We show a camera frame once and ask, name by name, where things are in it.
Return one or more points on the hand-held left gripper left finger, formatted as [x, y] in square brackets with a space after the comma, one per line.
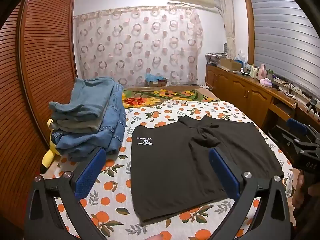
[90, 172]

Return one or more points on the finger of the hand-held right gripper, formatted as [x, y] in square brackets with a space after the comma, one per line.
[296, 126]
[285, 140]

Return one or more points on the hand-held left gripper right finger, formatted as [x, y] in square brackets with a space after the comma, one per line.
[223, 177]

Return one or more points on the black pants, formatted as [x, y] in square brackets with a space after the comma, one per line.
[175, 175]

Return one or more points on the grey pants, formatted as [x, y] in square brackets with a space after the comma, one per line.
[80, 125]

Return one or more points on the person's right hand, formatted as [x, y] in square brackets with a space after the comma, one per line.
[298, 192]

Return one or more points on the small black tripod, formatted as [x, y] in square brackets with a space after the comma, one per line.
[311, 105]

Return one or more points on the blue denim jeans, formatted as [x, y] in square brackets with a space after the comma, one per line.
[113, 115]
[82, 145]

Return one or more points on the yellow plush toy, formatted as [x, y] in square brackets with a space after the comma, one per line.
[48, 157]

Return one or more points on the orange fruit print bed sheet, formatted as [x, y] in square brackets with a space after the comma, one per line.
[120, 205]

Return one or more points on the pink tissue pack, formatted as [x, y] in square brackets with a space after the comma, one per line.
[265, 82]

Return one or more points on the green bottle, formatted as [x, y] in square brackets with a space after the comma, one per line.
[269, 75]

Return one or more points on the pink bottle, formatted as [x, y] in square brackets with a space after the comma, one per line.
[261, 72]

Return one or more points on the long wooden cabinet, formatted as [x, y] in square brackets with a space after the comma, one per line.
[240, 90]

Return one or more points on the light blue jeans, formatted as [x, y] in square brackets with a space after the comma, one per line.
[85, 97]

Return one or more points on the plastic bag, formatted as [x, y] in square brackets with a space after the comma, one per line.
[240, 56]

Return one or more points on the grey window blind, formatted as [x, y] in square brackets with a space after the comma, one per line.
[282, 37]

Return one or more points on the open cardboard box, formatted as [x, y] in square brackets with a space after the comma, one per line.
[228, 65]

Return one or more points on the floral blanket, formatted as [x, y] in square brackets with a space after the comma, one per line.
[150, 100]

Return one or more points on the basket of small things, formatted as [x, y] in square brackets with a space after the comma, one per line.
[215, 57]

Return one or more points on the cardboard box with blue cloth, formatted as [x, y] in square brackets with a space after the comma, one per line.
[156, 81]

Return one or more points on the wooden slatted wardrobe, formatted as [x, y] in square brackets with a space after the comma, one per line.
[37, 67]

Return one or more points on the beige window curtain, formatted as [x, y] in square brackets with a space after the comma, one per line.
[228, 17]

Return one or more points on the circle pattern sheer curtain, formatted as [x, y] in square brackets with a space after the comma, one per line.
[137, 47]

